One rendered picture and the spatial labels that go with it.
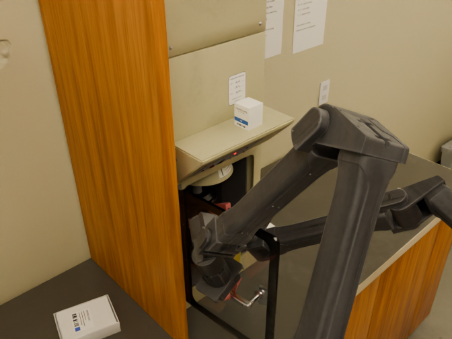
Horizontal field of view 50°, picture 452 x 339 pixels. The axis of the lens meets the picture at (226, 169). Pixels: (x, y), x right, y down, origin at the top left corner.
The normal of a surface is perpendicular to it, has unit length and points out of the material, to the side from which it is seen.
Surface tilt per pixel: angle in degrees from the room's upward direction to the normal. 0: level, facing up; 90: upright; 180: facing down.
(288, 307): 0
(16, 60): 90
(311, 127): 67
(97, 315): 0
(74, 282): 0
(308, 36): 90
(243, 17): 90
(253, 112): 90
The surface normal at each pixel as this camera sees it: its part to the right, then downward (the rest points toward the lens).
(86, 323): 0.00, -0.85
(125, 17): -0.73, 0.36
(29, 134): 0.68, 0.38
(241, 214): -0.88, -0.14
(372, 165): 0.39, 0.18
